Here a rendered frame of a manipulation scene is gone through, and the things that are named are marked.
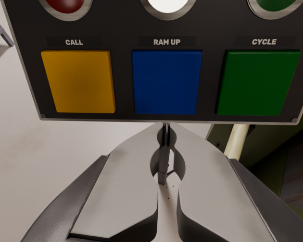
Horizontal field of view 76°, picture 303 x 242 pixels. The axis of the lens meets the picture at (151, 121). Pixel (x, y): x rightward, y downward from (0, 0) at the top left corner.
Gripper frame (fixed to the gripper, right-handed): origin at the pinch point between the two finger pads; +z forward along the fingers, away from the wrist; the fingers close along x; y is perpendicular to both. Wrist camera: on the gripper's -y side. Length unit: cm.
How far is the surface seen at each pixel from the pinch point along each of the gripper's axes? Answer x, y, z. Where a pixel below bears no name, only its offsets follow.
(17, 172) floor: -90, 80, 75
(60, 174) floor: -62, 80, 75
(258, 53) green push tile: 9.6, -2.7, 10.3
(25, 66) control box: -16.2, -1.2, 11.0
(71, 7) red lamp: -9.3, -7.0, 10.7
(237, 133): 23, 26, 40
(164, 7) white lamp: -0.2, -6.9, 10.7
